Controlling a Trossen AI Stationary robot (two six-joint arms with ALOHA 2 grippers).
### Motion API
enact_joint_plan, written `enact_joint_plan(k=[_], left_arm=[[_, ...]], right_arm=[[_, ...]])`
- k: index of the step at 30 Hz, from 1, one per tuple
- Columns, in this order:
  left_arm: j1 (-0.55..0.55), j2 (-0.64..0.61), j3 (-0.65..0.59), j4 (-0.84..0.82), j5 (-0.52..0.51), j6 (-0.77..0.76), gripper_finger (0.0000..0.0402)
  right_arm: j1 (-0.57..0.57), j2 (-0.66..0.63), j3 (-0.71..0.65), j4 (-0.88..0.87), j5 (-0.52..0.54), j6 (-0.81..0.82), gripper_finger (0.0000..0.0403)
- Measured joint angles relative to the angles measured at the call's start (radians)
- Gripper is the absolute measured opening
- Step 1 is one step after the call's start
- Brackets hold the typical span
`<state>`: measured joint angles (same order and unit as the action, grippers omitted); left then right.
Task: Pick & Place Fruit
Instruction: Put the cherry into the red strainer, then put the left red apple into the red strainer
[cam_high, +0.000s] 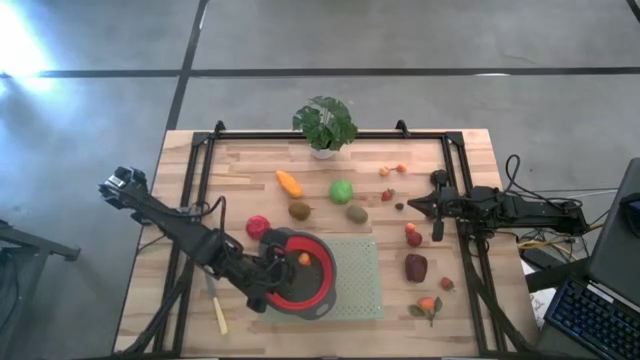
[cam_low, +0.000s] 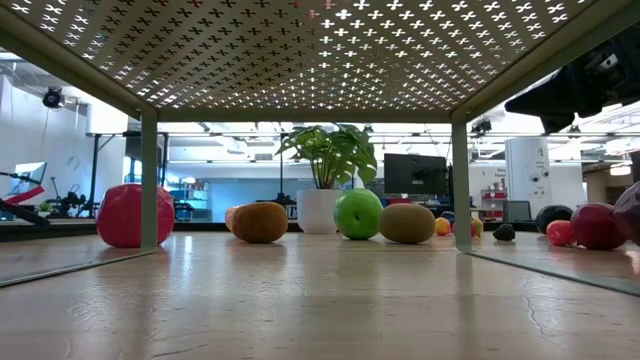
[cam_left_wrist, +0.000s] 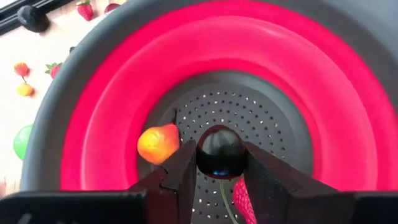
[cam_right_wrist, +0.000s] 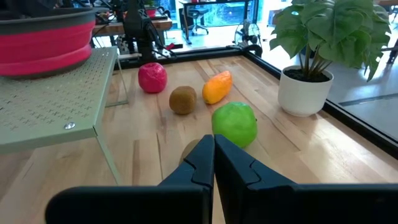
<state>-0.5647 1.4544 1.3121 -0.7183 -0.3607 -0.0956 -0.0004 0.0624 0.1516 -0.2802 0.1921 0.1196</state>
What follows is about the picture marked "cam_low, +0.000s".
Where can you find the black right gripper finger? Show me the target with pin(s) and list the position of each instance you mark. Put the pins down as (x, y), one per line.
(560, 97)

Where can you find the small orange fruit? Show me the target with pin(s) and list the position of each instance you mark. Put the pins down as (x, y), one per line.
(559, 233)

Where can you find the blackberry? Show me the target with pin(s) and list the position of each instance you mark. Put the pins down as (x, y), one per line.
(504, 232)

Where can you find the twin orange yellow fruit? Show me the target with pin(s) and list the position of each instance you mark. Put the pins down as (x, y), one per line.
(442, 226)

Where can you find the brown kiwi fruit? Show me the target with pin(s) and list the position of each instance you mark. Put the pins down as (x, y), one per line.
(260, 222)
(407, 223)

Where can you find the green apple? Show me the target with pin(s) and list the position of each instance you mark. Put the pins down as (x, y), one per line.
(357, 214)

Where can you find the orange mango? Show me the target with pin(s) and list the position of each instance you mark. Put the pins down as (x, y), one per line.
(228, 217)

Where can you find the white pillar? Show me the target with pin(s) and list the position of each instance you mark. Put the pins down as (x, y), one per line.
(527, 165)

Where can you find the shelf with red bins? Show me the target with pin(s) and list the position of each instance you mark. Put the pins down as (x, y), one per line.
(494, 196)

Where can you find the red plum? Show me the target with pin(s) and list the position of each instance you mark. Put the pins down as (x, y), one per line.
(597, 226)

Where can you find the dark red bell pepper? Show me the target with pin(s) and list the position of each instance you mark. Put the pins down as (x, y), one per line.
(631, 212)

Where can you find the black monitor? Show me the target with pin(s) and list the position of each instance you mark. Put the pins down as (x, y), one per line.
(415, 174)

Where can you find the green perforated metal rack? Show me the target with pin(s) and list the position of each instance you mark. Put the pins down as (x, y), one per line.
(300, 116)

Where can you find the green plant in white pot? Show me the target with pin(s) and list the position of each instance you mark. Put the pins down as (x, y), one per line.
(320, 210)

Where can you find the black background machine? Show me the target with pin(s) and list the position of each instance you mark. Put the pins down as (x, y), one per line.
(70, 201)

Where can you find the black ceiling spotlight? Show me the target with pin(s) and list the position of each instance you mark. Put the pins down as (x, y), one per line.
(52, 97)

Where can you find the tilted grey screen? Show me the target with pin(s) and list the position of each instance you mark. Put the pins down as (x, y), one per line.
(29, 175)

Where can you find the red bar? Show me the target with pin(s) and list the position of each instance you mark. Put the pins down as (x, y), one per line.
(25, 195)

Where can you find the black steel post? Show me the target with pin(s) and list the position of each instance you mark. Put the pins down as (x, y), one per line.
(95, 175)

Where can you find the black aluminium table frame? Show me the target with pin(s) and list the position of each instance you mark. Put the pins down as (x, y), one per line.
(75, 230)

